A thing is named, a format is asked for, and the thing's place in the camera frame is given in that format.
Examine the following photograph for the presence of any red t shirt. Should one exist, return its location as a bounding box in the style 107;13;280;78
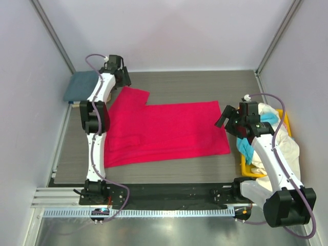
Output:
104;87;231;168

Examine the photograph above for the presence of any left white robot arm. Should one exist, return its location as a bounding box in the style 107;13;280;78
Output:
79;54;131;205

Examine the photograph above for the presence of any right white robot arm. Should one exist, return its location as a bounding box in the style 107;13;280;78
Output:
215;101;316;228

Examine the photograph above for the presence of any light blue t shirt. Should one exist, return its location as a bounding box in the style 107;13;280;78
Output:
236;111;280;165

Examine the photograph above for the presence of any folded blue-grey t shirt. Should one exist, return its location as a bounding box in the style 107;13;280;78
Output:
63;71;99;102

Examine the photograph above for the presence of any yellow plastic bin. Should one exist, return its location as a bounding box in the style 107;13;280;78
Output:
240;113;292;178

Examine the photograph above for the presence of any cream white t shirt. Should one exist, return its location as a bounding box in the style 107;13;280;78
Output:
251;103;301;180

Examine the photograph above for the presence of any folded beige t shirt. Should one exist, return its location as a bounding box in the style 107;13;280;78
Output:
69;93;112;108

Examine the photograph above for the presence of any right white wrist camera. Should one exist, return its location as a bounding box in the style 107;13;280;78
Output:
241;94;252;102

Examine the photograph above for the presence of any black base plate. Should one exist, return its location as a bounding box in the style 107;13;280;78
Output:
73;182;251;207

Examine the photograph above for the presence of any left aluminium frame post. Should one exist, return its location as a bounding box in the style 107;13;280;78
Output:
30;0;76;73

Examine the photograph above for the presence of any aluminium frame post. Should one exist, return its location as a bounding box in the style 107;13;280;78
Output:
255;0;303;77
30;0;76;73

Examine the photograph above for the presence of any right aluminium frame post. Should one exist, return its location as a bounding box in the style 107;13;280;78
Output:
255;0;303;77

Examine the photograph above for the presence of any aluminium rail frame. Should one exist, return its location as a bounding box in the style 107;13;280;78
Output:
32;187;246;211

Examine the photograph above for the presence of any slotted white cable duct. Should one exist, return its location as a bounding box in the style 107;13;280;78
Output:
43;208;235;218

